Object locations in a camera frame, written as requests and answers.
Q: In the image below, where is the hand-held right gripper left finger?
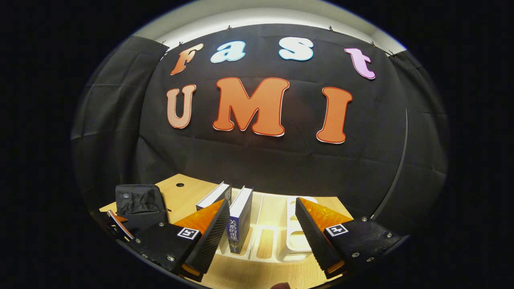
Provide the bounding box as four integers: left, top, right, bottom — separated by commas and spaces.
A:
116, 199, 230, 281

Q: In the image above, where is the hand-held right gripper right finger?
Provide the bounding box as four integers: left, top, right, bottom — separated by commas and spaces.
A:
295, 197, 410, 279

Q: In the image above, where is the cream plastic bookshelf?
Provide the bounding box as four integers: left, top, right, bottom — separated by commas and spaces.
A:
215, 192, 342, 263

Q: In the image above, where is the blue book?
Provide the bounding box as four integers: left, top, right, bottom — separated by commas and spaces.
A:
226, 185, 254, 254

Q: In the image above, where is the black schoolbag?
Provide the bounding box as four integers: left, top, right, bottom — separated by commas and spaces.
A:
115, 184, 168, 234

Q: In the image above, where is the white portrait cover book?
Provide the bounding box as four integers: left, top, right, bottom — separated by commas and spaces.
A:
196, 181, 232, 212

